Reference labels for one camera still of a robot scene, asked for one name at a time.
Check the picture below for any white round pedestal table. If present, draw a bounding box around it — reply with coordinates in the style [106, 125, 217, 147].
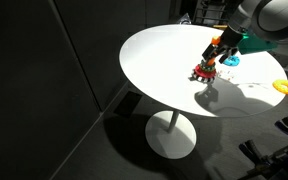
[119, 24, 286, 159]

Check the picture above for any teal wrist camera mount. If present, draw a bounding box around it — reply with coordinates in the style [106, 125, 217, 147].
[237, 34, 277, 55]

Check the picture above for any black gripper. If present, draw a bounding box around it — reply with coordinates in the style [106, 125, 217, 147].
[202, 27, 243, 64]

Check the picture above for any yellow toy ring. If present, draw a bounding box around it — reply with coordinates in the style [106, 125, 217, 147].
[272, 79, 288, 96]

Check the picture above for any green toy ring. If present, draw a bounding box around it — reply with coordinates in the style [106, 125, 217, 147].
[199, 59, 217, 71]

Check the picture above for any blue toy ring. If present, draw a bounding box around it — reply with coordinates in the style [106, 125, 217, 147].
[222, 55, 241, 67]

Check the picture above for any red toy ring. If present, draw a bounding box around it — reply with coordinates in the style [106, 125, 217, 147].
[193, 64, 217, 79]

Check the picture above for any orange stacking toy peg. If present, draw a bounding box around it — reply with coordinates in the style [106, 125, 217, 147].
[190, 35, 222, 83]

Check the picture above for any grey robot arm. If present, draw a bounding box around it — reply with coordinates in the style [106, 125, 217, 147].
[202, 0, 288, 63]

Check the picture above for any black clamp equipment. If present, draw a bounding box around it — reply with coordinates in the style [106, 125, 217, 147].
[238, 116, 288, 180]

